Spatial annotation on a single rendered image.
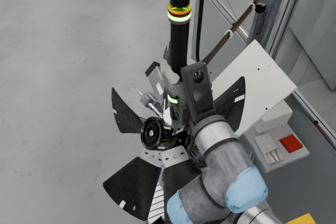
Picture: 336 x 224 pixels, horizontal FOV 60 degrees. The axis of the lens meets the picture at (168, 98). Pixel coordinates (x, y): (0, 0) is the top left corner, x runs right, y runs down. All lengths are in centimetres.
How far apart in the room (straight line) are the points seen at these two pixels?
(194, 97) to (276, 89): 57
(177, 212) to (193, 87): 23
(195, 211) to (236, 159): 12
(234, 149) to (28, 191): 207
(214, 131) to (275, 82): 58
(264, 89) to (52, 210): 174
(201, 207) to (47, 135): 219
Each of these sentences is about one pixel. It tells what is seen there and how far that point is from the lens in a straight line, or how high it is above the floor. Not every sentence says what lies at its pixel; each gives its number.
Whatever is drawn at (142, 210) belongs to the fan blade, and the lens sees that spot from 121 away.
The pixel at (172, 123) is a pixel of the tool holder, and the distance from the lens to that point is 80.
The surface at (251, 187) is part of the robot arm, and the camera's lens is 51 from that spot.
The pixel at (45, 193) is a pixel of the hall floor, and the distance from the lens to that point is 241.
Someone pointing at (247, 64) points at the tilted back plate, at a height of 130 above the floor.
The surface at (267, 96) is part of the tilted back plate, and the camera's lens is 109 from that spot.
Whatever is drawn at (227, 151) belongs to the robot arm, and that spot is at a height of 164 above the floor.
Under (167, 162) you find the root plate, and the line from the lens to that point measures 102.
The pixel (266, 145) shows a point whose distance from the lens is 147.
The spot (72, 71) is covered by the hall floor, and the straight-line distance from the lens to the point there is 304.
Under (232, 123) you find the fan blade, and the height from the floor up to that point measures 143.
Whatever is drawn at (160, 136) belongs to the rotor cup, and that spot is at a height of 125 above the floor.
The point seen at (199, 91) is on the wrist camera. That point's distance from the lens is 55.
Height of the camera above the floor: 210
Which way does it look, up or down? 52 degrees down
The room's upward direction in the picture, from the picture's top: straight up
